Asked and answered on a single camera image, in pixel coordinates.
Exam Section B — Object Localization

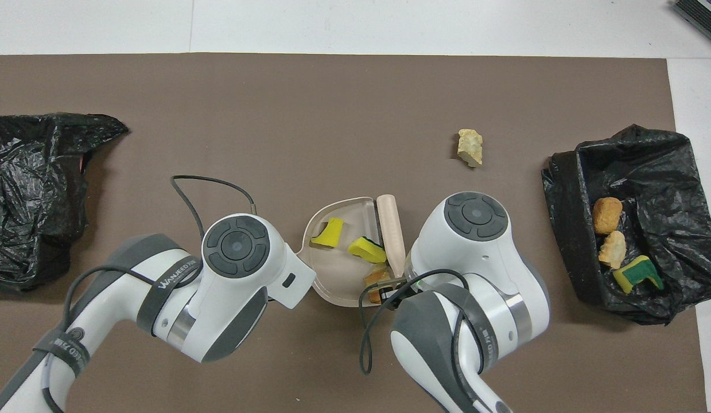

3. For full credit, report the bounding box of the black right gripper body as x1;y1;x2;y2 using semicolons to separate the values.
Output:
384;284;416;309

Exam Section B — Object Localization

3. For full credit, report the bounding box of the brown bread roll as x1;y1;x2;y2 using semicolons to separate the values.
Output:
592;197;624;235

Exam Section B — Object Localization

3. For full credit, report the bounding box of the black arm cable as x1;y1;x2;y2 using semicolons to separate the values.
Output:
358;268;488;413
42;175;257;413

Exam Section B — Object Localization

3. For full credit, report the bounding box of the striped croissant piece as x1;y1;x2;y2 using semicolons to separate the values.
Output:
364;263;393;305

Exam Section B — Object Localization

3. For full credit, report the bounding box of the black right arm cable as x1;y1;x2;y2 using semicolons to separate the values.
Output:
358;268;488;413

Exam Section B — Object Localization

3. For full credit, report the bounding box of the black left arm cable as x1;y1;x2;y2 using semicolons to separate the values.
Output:
42;175;257;413

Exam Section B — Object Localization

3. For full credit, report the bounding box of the black bag lined bin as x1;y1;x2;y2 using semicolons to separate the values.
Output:
0;112;130;293
542;124;711;326

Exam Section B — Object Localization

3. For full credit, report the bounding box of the dark ribbed panel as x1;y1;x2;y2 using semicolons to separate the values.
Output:
673;0;711;49

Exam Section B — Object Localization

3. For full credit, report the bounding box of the pale bread piece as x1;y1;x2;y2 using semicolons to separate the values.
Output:
457;128;484;168
598;231;627;269

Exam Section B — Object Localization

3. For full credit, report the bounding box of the beige plastic dustpan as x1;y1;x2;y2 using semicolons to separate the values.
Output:
302;197;390;307

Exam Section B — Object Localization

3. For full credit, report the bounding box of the yellow sponge chunk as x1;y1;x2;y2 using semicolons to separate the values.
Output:
348;235;387;264

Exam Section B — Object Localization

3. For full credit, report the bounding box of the brown table mat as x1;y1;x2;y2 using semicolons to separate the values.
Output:
0;53;707;413

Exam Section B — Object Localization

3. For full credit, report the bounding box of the yellow and green sponge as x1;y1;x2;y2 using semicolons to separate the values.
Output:
612;255;665;295

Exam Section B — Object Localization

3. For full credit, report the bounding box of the yellow sponge wedge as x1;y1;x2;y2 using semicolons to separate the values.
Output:
310;217;344;248

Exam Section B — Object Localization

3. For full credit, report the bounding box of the beige hand brush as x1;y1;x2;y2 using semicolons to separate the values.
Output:
376;194;407;277

